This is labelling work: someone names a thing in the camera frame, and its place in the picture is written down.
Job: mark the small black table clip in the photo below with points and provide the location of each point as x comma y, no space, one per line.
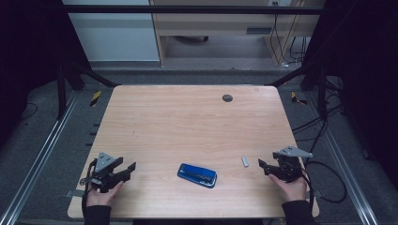
96,125
93,133
89,144

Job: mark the person's left hand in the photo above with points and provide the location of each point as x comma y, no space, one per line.
100,198

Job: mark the aluminium floor rail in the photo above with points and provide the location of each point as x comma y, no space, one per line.
40,156
344,168

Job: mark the black curtain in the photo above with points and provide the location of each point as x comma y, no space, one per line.
369,78
28,56

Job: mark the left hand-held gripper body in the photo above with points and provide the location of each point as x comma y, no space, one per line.
103,162

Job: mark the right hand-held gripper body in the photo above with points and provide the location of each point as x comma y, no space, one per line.
289,168

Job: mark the black metal stand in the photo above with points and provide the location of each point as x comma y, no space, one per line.
322,93
61,93

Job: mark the person's right hand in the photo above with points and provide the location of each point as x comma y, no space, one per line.
294,190

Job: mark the grey table bracket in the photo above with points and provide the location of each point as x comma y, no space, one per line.
73,193
318,194

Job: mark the white cabinet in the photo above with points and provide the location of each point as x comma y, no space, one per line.
115,37

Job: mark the black horizontal bar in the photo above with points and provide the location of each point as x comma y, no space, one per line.
187,9

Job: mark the silver staple strip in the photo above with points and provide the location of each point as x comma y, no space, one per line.
245,161

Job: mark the blue stapler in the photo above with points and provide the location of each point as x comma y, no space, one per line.
197,175

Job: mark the grey round table grommet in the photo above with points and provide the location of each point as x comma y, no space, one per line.
227,98

